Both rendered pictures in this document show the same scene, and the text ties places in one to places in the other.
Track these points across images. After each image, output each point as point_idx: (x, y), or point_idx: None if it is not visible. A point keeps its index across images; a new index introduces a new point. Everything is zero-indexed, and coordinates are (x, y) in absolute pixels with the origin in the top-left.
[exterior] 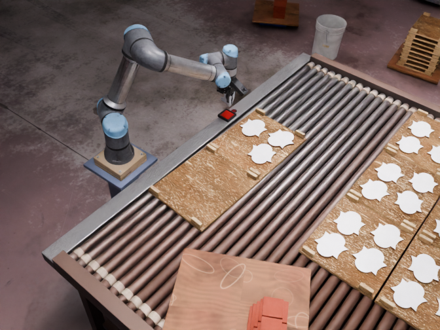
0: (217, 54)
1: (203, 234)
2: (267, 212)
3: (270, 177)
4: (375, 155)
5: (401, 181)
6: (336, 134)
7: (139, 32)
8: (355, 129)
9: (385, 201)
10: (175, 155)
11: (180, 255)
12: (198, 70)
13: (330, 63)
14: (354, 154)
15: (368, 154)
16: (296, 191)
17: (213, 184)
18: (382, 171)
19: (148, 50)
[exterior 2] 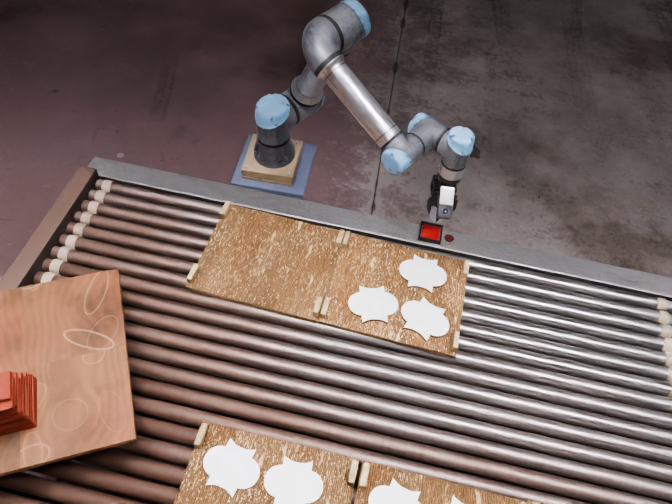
0: (439, 127)
1: (183, 292)
2: (262, 355)
3: (339, 336)
4: (499, 490)
5: None
6: (508, 404)
7: (340, 10)
8: (549, 433)
9: None
10: (309, 208)
11: (138, 280)
12: (364, 116)
13: None
14: (478, 450)
15: (499, 479)
16: (331, 382)
17: (274, 267)
18: None
19: (313, 35)
